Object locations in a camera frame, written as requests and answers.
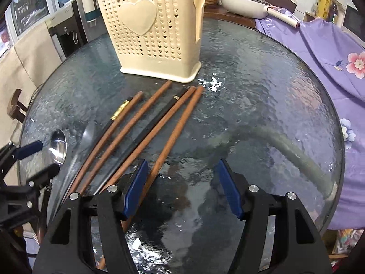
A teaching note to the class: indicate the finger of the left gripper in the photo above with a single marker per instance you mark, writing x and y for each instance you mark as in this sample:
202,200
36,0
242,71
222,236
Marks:
38,181
10,154

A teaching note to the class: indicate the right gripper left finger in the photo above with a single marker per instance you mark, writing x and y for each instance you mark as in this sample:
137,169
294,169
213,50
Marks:
67,245

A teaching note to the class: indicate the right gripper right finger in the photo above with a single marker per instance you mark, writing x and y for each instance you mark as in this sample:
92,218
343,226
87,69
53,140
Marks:
297,247

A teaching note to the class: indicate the steel spoon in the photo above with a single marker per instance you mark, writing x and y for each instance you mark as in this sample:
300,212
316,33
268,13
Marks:
56,149

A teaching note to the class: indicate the black chopstick thin band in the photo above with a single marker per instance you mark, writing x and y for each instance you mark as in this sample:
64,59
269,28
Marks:
141,137

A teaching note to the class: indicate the brown wooden chopstick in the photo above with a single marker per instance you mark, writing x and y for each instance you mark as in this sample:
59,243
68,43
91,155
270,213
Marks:
139,149
108,136
195,97
116,142

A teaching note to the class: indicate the black chopstick gold band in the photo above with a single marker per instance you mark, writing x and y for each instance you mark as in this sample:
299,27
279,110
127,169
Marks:
108,131

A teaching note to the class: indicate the wooden chair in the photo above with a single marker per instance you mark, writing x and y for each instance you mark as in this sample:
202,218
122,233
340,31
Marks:
16,110

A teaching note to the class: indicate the water dispenser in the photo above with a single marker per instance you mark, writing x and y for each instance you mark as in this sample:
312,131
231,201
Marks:
69,29

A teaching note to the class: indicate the round glass table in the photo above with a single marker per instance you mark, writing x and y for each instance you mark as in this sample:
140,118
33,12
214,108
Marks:
262,109

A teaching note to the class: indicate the paper cup stack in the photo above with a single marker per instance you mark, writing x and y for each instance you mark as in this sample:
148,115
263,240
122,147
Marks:
90,10

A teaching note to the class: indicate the cream plastic utensil holder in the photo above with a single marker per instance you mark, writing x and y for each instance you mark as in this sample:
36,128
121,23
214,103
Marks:
156,38

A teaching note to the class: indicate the purple floral cloth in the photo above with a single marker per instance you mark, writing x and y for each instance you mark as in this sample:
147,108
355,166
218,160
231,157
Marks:
338,61

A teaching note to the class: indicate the white microwave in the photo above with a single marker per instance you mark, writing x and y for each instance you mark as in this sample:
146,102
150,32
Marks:
354,22

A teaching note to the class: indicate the white pan with handle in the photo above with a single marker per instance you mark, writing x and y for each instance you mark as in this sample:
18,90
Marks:
257,9

